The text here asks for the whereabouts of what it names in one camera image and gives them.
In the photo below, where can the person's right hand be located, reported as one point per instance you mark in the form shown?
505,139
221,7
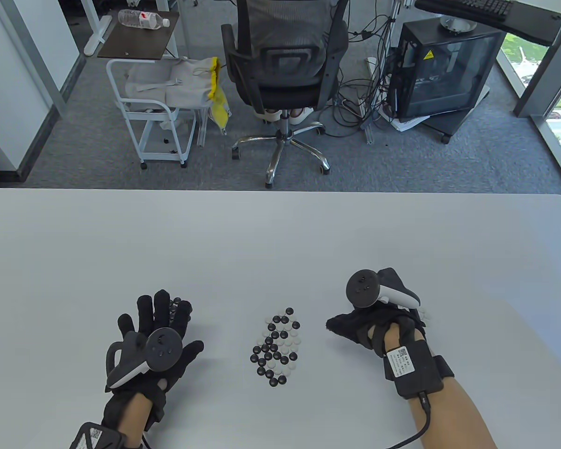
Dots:
355,325

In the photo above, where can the person's left hand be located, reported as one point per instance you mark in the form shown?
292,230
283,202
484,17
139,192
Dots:
161,311

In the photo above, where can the group of black go stones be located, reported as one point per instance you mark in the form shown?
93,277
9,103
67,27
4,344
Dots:
173,306

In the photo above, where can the group of white go stones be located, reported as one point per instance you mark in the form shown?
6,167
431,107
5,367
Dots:
425,315

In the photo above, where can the pile of mixed go stones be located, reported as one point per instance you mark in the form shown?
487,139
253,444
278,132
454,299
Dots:
283,346

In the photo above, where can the person's right forearm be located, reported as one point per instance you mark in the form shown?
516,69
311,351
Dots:
458,411

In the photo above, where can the black white hand controller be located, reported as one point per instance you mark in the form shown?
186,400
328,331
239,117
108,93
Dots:
362,287
164,348

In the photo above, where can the white metal cart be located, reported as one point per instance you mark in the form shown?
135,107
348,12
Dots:
159,152

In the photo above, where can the aluminium profile stand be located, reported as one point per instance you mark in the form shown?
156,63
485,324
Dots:
370,133

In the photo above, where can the white papers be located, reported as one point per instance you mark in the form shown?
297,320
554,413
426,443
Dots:
406,124

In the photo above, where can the yellow plastic bag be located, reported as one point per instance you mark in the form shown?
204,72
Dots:
219,110

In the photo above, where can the black rolling platform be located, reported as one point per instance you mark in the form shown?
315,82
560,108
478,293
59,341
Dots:
449,122

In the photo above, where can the grey fabric bag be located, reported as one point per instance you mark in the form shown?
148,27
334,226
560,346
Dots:
187,84

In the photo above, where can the black mesh office chair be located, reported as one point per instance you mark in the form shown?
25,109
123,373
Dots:
285,93

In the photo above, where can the small brown side table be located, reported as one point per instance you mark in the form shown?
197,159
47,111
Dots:
135,44

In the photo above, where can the black computer tower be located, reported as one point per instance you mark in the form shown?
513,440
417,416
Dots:
449,70

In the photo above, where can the white desk leg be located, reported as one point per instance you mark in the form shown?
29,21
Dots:
98,37

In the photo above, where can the clear plastic water bottle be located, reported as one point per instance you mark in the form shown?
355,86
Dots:
140,18

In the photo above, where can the white bowl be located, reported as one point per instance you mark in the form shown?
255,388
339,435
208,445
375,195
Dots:
458,25

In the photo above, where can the black keyboard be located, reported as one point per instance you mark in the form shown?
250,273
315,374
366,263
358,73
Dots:
488,7

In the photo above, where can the black desk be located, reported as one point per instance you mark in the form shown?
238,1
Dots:
528,23

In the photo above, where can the black boxed wrist camera module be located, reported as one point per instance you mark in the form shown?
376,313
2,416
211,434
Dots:
416,369

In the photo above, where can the black framed wrist camera module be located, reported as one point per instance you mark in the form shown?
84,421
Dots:
96,437

